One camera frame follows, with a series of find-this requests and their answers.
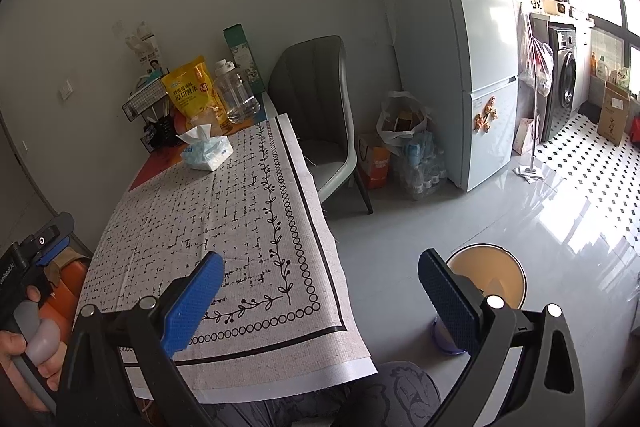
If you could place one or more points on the person's left hand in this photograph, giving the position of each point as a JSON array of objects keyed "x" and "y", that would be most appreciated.
[{"x": 12, "y": 357}]

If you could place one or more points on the white printed carton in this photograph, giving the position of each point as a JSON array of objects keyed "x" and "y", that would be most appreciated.
[{"x": 147, "y": 52}]

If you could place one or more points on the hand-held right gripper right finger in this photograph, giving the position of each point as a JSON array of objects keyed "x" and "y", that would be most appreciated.
[{"x": 447, "y": 302}]

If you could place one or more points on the brown cardboard box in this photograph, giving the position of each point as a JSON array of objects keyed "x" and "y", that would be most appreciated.
[{"x": 614, "y": 112}]

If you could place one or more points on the grey upholstered chair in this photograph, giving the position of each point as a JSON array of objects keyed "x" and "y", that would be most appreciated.
[{"x": 310, "y": 107}]

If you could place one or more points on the grey washing machine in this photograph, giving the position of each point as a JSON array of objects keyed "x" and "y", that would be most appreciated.
[{"x": 567, "y": 77}]

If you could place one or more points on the cluster of orange fridge magnets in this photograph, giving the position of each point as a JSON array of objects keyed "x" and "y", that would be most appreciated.
[{"x": 486, "y": 114}]

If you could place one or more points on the tall green box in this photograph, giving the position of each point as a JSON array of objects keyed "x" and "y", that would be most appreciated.
[{"x": 245, "y": 52}]

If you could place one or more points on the red bag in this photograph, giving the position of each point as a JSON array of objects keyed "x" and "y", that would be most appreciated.
[{"x": 636, "y": 127}]

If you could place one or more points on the pale blue refrigerator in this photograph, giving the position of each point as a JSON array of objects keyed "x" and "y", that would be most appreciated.
[{"x": 450, "y": 57}]

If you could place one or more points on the hanging clear plastic bags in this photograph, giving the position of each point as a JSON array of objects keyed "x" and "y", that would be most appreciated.
[{"x": 535, "y": 57}]

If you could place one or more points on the white black patterned tablecloth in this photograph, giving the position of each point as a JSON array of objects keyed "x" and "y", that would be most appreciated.
[{"x": 200, "y": 217}]

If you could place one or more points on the orange paper bag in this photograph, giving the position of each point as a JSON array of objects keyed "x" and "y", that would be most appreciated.
[{"x": 375, "y": 164}]

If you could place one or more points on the yellow snack bag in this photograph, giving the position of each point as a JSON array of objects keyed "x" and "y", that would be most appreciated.
[{"x": 192, "y": 97}]

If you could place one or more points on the orange chair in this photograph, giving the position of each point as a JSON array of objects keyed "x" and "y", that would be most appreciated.
[{"x": 67, "y": 292}]

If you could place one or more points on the white plastic bag with boxes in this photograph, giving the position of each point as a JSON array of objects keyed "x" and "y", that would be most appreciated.
[{"x": 402, "y": 117}]

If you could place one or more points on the pale paper shopping bag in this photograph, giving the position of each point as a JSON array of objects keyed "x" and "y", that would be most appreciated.
[{"x": 523, "y": 137}]

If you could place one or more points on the pack of water bottles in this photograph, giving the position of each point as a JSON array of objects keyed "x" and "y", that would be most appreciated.
[{"x": 422, "y": 167}]

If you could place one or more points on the clear plastic water bottle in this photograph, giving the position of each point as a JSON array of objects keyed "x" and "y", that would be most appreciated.
[{"x": 237, "y": 97}]

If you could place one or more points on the cream round waste bin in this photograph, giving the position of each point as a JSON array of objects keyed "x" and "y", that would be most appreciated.
[{"x": 480, "y": 267}]

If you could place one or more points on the black pen holder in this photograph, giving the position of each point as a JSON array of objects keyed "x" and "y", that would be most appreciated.
[{"x": 160, "y": 134}]

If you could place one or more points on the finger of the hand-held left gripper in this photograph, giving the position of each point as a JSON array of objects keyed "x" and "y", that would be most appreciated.
[
  {"x": 52, "y": 258},
  {"x": 47, "y": 234}
]

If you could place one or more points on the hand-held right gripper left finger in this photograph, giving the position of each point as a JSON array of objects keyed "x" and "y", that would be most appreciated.
[{"x": 192, "y": 307}]

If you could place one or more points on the blue tissue pack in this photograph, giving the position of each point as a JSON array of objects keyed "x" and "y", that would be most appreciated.
[{"x": 207, "y": 152}]

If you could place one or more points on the person's grey patterned pants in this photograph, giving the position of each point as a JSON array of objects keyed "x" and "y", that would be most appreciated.
[{"x": 380, "y": 392}]

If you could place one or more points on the white flat mop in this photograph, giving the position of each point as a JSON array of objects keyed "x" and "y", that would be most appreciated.
[{"x": 530, "y": 172}]

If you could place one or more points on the white wall switch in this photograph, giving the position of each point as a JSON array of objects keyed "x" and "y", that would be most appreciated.
[{"x": 65, "y": 90}]

